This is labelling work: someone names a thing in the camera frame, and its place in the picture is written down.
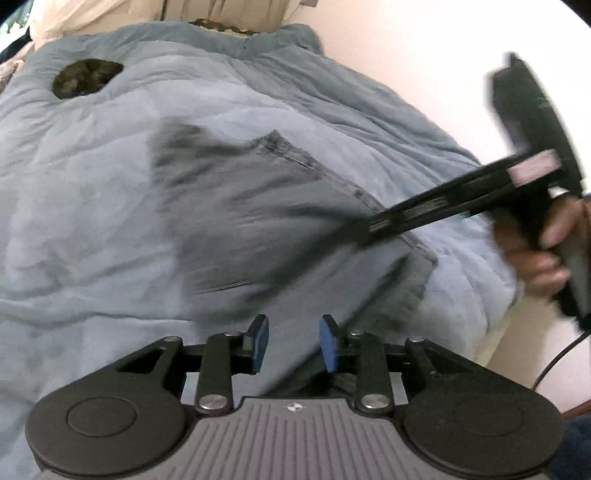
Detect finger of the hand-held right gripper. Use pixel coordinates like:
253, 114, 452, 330
323, 215, 376, 250

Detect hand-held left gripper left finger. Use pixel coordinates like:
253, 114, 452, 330
115, 315, 270, 414

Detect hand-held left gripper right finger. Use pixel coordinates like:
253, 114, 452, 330
320, 314, 468, 414

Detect blue denim jeans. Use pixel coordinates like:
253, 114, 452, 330
148, 119, 439, 403

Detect person's right hand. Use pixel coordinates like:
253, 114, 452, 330
493, 198, 588, 303

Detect blue fleece blanket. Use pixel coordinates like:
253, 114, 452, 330
0, 21, 525, 480

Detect patterned pillow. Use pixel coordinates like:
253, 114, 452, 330
188, 18, 278, 38

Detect beige curtain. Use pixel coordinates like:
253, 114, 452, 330
161, 0, 289, 34

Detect dark blue cloth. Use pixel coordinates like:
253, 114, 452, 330
551, 415, 591, 480

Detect dark round cloth patch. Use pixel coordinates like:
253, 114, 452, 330
52, 58, 124, 99

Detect sheer white curtain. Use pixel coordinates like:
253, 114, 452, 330
25, 0, 167, 47

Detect black cable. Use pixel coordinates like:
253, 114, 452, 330
531, 331, 591, 393

